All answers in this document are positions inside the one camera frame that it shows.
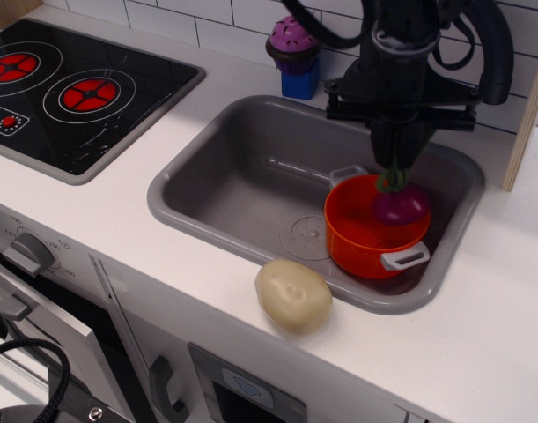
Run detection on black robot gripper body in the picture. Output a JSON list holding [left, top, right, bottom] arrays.
[[324, 41, 481, 130]]

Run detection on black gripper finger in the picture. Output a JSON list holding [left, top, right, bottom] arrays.
[[370, 119, 397, 166], [397, 122, 436, 169]]

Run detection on purple toy beet green leaves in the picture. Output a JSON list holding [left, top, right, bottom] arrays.
[[371, 166, 431, 226]]

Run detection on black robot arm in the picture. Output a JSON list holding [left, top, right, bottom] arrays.
[[324, 1, 482, 170]]

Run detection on grey plastic sink basin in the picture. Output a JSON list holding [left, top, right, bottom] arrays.
[[147, 96, 485, 315]]

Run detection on dark grey toy faucet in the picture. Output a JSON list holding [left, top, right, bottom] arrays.
[[438, 0, 514, 106]]

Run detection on light wooden side panel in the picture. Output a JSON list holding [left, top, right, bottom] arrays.
[[502, 0, 538, 193]]

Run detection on beige toy potato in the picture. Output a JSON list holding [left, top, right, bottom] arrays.
[[254, 259, 333, 335]]

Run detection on black toy stove top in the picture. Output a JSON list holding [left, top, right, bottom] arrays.
[[0, 19, 206, 185]]

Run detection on grey oven knob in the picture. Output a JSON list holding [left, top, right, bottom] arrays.
[[3, 233, 55, 277]]

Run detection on toy oven door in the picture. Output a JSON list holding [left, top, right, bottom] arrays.
[[0, 264, 135, 420]]

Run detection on orange toy pot grey handles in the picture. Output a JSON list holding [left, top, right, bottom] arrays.
[[324, 166, 431, 278]]

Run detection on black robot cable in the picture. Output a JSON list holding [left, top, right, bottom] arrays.
[[280, 0, 371, 50]]

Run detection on grey cabinet door handle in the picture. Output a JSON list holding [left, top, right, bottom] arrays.
[[148, 356, 189, 423]]

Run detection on grey oven door handle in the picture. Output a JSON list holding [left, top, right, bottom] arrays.
[[0, 284, 35, 322]]

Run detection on black braided cable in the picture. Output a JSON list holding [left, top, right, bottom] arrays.
[[0, 338, 72, 423]]

